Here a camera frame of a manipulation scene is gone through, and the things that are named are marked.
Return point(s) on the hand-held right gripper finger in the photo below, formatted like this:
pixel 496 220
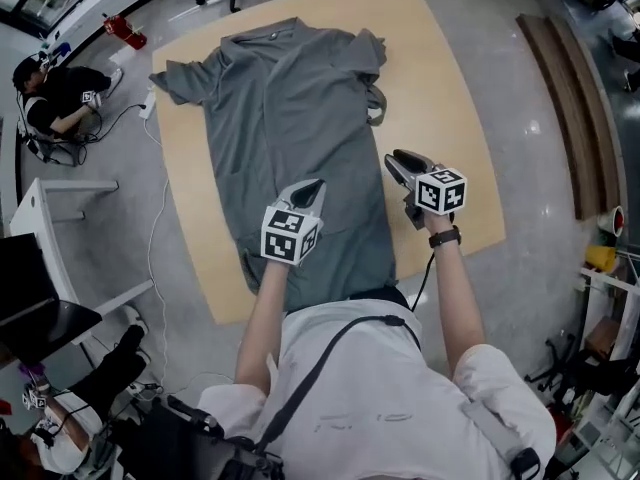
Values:
pixel 412 159
pixel 399 172

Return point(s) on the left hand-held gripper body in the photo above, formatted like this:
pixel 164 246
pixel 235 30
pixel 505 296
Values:
pixel 285 235

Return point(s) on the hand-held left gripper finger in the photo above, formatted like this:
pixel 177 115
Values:
pixel 300 187
pixel 320 200

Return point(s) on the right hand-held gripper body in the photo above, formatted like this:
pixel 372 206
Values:
pixel 442 190

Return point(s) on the gray clothing item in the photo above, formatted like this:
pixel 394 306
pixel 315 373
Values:
pixel 295 133

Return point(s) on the person's left forearm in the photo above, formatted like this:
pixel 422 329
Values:
pixel 265 318

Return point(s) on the person's right forearm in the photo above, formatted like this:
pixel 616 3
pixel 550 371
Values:
pixel 457 298

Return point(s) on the black wristwatch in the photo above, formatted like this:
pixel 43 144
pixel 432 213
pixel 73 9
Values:
pixel 445 238

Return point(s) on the brown wooden planks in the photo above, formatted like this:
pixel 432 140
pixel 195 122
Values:
pixel 575 113

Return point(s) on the yellow container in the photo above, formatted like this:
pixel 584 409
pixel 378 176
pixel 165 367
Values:
pixel 601 258

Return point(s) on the red and white round object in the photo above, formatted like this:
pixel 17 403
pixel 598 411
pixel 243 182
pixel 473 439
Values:
pixel 612 219

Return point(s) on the white power strip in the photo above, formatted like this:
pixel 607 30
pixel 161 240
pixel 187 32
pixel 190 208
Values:
pixel 148 104

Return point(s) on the person's white shirt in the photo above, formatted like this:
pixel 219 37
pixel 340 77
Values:
pixel 380 403

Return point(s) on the white metal rack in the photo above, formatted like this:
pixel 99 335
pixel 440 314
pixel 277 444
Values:
pixel 612 308

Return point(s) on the black chair base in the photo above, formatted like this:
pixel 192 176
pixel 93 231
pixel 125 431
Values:
pixel 575 368

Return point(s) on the black bag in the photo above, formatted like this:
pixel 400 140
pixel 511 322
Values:
pixel 190 443

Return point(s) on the red box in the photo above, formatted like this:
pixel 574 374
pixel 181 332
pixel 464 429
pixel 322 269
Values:
pixel 125 29

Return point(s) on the white desk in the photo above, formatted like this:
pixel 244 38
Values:
pixel 47 228

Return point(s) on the black laptop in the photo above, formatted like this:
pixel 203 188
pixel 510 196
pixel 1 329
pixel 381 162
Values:
pixel 35 298

